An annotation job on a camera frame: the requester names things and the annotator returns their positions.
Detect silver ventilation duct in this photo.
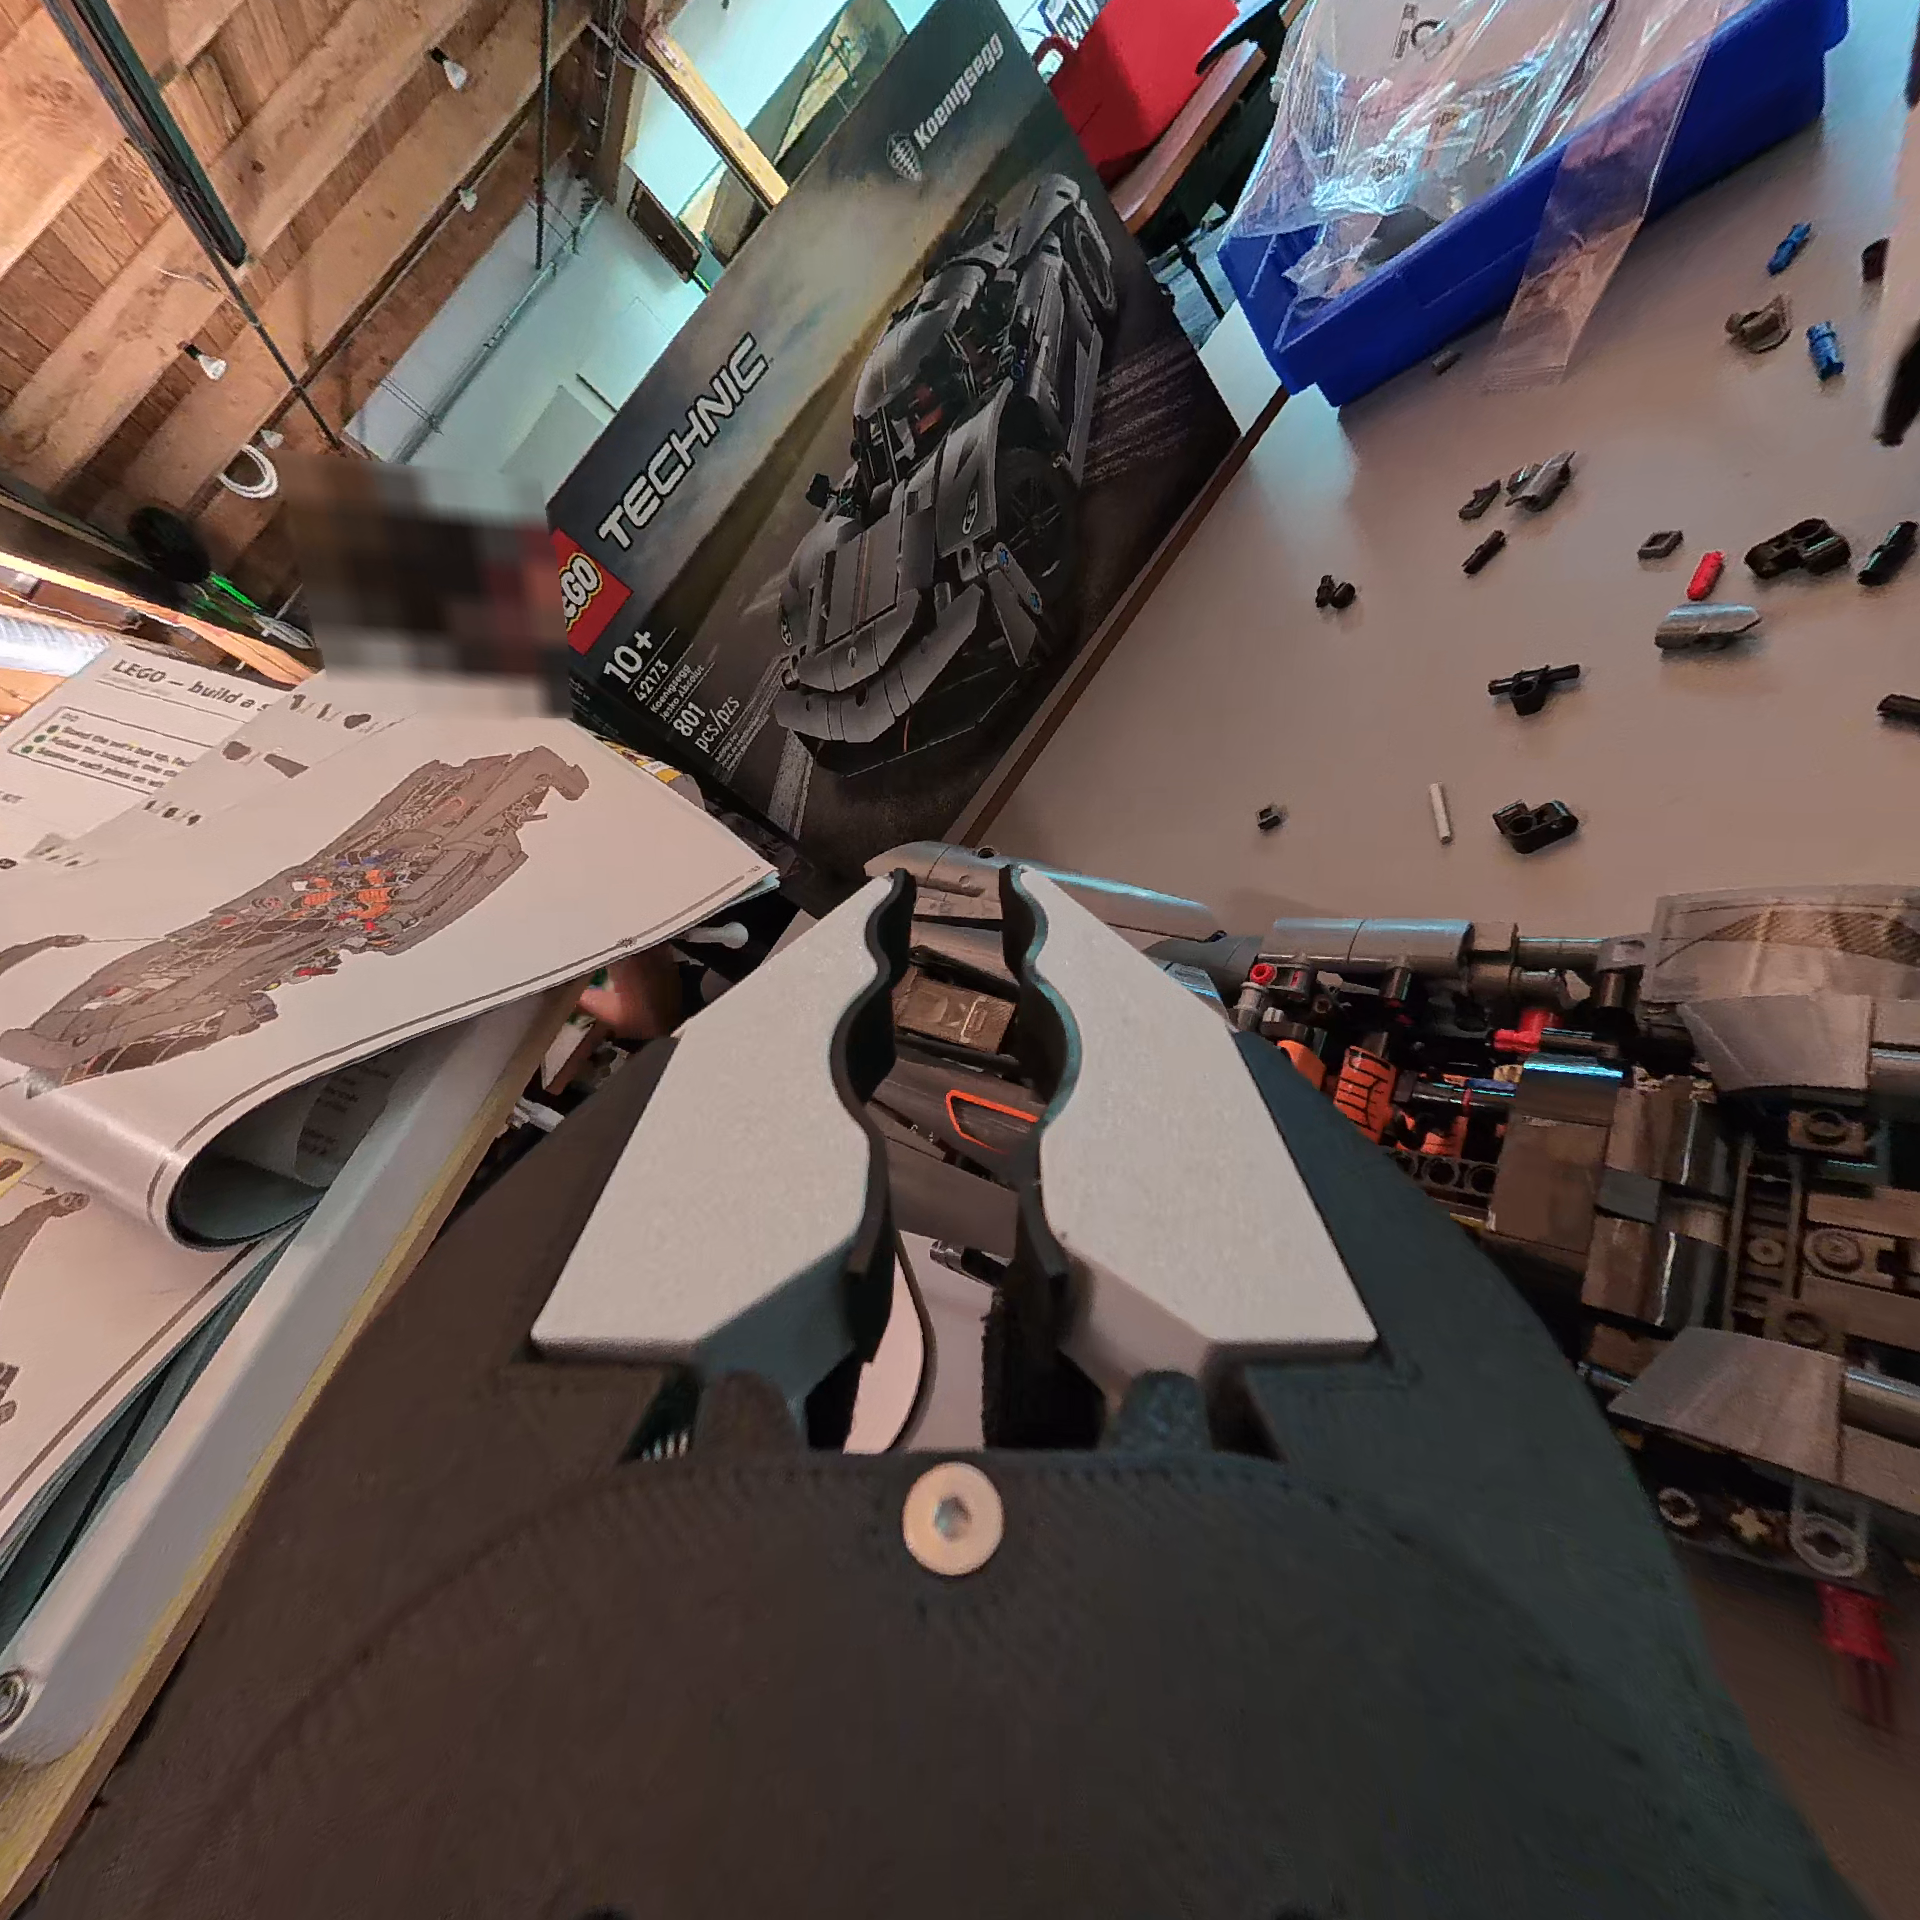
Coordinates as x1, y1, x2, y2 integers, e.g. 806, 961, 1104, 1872
0, 609, 317, 685

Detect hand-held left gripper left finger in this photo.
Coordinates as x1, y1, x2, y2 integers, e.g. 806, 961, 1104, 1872
528, 874, 916, 1443

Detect white printed instruction sheet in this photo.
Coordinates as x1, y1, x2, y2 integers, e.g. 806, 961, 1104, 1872
0, 646, 324, 865

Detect crumpled clear plastic bags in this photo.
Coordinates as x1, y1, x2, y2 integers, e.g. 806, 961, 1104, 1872
1230, 0, 1764, 296

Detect dark lego set box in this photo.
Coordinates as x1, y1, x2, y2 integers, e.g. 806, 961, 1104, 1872
543, 0, 1243, 918

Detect blue plastic bin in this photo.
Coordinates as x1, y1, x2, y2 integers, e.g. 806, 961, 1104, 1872
1219, 0, 1848, 409

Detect lego instruction booklet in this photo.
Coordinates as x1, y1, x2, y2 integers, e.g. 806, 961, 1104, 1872
0, 712, 781, 1593

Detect grey lego car model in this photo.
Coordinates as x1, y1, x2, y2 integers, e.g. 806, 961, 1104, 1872
861, 840, 1920, 1729

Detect red chair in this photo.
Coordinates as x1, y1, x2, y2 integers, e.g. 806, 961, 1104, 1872
1035, 0, 1292, 227

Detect black ceiling track rail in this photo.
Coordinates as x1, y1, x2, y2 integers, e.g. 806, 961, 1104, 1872
41, 0, 349, 453

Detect small clear zip bag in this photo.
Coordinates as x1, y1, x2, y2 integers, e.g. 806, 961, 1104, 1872
1486, 77, 1727, 397

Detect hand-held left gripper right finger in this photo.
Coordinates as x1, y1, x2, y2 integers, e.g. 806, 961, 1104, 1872
983, 866, 1382, 1449

